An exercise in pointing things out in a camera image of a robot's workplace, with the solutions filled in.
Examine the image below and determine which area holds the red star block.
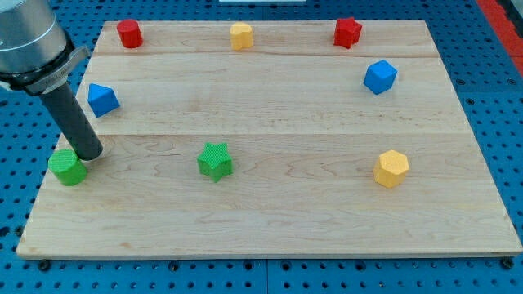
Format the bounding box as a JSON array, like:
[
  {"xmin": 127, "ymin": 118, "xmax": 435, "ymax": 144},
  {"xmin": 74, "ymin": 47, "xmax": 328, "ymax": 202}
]
[{"xmin": 333, "ymin": 17, "xmax": 363, "ymax": 49}]

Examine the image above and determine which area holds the green star block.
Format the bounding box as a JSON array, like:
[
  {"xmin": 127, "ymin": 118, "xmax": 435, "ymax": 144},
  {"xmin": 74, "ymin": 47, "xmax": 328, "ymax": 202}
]
[{"xmin": 197, "ymin": 142, "xmax": 234, "ymax": 183}]

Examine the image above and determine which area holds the blue cube block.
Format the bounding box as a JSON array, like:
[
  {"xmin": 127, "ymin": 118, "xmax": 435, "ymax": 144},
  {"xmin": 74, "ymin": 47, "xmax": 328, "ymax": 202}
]
[{"xmin": 364, "ymin": 60, "xmax": 398, "ymax": 95}]

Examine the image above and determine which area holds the blue triangle block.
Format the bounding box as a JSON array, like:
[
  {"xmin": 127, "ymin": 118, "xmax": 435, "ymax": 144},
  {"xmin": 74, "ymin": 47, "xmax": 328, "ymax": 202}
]
[{"xmin": 87, "ymin": 83, "xmax": 120, "ymax": 118}]

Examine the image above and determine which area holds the yellow heart block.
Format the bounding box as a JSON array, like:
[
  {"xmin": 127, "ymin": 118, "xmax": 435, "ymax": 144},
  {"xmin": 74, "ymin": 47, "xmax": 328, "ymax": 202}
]
[{"xmin": 230, "ymin": 22, "xmax": 253, "ymax": 51}]

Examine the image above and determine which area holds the wooden board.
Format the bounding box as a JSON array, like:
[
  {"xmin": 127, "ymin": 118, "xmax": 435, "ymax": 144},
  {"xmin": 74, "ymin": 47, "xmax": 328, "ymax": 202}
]
[{"xmin": 17, "ymin": 20, "xmax": 522, "ymax": 260}]

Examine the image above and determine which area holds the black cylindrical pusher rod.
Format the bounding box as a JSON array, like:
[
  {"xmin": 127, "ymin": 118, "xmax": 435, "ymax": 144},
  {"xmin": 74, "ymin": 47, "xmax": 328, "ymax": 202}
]
[{"xmin": 39, "ymin": 82, "xmax": 103, "ymax": 161}]

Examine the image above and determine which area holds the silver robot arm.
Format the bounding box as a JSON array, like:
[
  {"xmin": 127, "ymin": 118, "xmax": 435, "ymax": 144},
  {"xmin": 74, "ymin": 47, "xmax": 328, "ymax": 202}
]
[{"xmin": 1, "ymin": 0, "xmax": 90, "ymax": 96}]

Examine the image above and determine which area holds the yellow hexagon block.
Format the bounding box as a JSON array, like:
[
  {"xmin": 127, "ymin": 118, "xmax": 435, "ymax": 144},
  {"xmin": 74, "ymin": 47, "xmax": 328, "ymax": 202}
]
[{"xmin": 373, "ymin": 149, "xmax": 409, "ymax": 188}]

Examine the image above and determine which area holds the green cylinder block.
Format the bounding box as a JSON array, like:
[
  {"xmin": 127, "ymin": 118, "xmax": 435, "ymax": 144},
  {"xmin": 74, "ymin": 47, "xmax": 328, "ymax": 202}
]
[{"xmin": 48, "ymin": 149, "xmax": 87, "ymax": 186}]

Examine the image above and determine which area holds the red cylinder block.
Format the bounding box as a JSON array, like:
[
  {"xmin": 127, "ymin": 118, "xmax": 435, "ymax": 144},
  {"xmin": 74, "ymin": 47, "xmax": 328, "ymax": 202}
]
[{"xmin": 117, "ymin": 19, "xmax": 143, "ymax": 48}]

